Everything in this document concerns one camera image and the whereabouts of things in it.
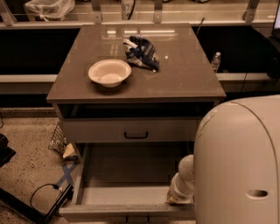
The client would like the black cable on floor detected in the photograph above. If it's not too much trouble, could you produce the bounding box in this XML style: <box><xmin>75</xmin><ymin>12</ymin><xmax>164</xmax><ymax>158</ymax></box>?
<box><xmin>29</xmin><ymin>182</ymin><xmax>64</xmax><ymax>211</ymax></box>

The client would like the grey drawer cabinet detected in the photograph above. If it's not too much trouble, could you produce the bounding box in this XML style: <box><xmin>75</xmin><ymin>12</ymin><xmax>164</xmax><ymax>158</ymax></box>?
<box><xmin>47</xmin><ymin>24</ymin><xmax>225</xmax><ymax>155</ymax></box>

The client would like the black object left edge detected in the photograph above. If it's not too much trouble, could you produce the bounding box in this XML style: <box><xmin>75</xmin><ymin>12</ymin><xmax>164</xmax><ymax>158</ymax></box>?
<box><xmin>0</xmin><ymin>134</ymin><xmax>16</xmax><ymax>167</ymax></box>

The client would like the clear plastic bag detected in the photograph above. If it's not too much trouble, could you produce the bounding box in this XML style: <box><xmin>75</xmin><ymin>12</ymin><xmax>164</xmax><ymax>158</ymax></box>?
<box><xmin>24</xmin><ymin>0</ymin><xmax>75</xmax><ymax>22</ymax></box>

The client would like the grey top drawer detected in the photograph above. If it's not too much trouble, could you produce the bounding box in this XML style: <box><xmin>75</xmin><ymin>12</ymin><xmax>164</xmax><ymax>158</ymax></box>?
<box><xmin>59</xmin><ymin>117</ymin><xmax>200</xmax><ymax>143</ymax></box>

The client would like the blue chip bag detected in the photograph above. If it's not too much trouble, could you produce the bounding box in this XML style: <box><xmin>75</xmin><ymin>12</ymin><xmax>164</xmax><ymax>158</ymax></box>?
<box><xmin>123</xmin><ymin>35</ymin><xmax>159</xmax><ymax>72</ymax></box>

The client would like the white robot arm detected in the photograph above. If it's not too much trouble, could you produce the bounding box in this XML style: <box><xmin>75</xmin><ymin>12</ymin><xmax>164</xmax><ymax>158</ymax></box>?
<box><xmin>167</xmin><ymin>94</ymin><xmax>280</xmax><ymax>224</ymax></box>

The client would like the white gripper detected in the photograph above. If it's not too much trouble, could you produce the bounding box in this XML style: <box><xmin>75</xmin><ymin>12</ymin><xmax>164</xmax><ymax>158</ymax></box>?
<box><xmin>166</xmin><ymin>172</ymin><xmax>194</xmax><ymax>204</ymax></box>

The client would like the white paper bowl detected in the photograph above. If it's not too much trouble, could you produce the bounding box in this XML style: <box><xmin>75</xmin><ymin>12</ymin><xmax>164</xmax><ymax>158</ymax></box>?
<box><xmin>87</xmin><ymin>59</ymin><xmax>131</xmax><ymax>88</ymax></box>

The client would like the wire mesh basket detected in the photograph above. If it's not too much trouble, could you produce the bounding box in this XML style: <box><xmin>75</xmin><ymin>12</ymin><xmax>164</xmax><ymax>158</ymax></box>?
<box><xmin>48</xmin><ymin>125</ymin><xmax>78</xmax><ymax>161</ymax></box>

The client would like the clear water bottle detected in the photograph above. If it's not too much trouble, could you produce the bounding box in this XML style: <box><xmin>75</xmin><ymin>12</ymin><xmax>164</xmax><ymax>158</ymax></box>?
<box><xmin>211</xmin><ymin>52</ymin><xmax>221</xmax><ymax>73</ymax></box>

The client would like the grey drawer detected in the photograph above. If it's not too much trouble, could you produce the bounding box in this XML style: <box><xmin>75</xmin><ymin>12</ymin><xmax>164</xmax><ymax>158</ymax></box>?
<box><xmin>59</xmin><ymin>117</ymin><xmax>200</xmax><ymax>143</ymax></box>
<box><xmin>59</xmin><ymin>142</ymin><xmax>195</xmax><ymax>223</ymax></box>

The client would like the black stand leg left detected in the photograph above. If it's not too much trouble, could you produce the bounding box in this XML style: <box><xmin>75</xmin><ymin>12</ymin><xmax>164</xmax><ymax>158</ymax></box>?
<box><xmin>0</xmin><ymin>185</ymin><xmax>74</xmax><ymax>224</ymax></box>

